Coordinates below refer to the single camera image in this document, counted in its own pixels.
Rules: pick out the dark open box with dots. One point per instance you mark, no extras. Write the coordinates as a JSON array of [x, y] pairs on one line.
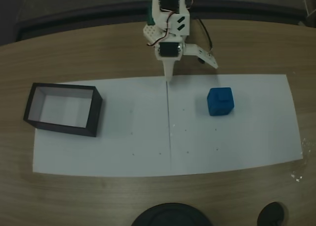
[[95, 117]]

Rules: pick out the black round stand base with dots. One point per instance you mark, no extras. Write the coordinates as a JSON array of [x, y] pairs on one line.
[[170, 216]]

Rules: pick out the green table clamp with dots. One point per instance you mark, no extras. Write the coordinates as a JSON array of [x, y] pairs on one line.
[[150, 18]]

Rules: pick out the grey metal frame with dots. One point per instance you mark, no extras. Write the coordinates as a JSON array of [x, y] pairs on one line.
[[311, 11]]

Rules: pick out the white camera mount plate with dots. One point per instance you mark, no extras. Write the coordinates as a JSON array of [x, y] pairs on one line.
[[200, 53]]

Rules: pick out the blue cube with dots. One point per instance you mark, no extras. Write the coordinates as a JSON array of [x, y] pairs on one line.
[[219, 104]]

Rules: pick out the dark round disc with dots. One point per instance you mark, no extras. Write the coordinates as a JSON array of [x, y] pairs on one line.
[[271, 216]]

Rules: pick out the white paper sheet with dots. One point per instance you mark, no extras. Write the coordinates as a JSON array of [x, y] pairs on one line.
[[247, 142], [123, 149]]

